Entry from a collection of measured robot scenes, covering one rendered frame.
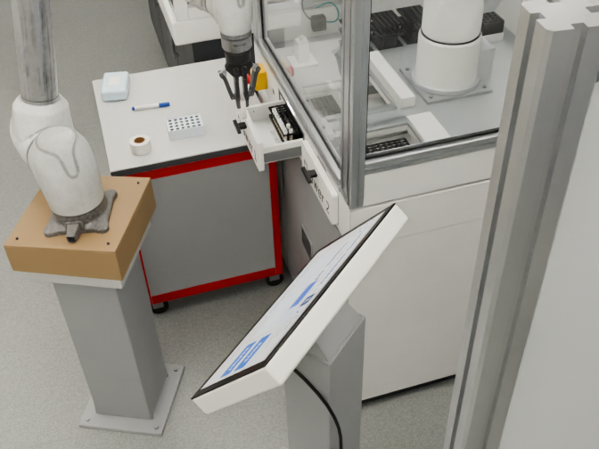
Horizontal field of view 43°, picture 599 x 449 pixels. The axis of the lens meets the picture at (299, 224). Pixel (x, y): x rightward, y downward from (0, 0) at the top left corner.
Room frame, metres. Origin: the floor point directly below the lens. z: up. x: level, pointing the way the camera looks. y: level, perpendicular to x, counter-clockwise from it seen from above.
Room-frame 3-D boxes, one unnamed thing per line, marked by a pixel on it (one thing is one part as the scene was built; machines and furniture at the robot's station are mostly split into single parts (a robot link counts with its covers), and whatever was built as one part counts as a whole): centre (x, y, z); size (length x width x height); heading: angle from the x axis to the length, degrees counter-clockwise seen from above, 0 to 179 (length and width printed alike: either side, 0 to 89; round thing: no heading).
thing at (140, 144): (2.12, 0.53, 0.78); 0.07 x 0.07 x 0.04
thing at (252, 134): (2.04, 0.15, 0.87); 0.29 x 0.02 x 0.11; 16
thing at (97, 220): (1.64, 0.62, 0.90); 0.22 x 0.18 x 0.06; 0
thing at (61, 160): (1.67, 0.63, 1.03); 0.18 x 0.16 x 0.22; 32
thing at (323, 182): (1.77, -0.06, 0.87); 0.29 x 0.02 x 0.11; 16
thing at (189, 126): (2.23, 0.39, 0.78); 0.12 x 0.08 x 0.04; 104
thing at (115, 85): (2.52, 0.68, 0.78); 0.15 x 0.10 x 0.04; 4
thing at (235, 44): (2.00, 0.16, 1.22); 0.09 x 0.09 x 0.06
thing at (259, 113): (2.09, -0.05, 0.86); 0.40 x 0.26 x 0.06; 106
